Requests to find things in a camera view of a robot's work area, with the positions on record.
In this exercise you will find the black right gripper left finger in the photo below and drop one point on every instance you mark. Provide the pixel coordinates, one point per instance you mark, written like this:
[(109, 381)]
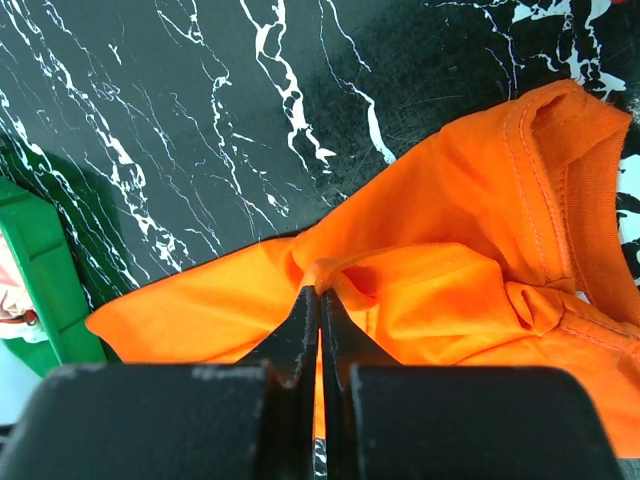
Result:
[(252, 419)]

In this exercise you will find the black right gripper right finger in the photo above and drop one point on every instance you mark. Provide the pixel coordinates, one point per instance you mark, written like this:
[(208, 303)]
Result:
[(385, 420)]

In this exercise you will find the orange t-shirt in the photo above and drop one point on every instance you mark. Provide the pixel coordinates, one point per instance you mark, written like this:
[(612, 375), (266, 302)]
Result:
[(492, 242)]

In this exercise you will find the green plastic tray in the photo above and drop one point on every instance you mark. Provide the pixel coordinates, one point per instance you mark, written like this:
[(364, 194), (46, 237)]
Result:
[(38, 243)]

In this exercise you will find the pink t-shirt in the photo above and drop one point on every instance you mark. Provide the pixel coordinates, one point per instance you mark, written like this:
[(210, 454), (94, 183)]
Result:
[(16, 304)]

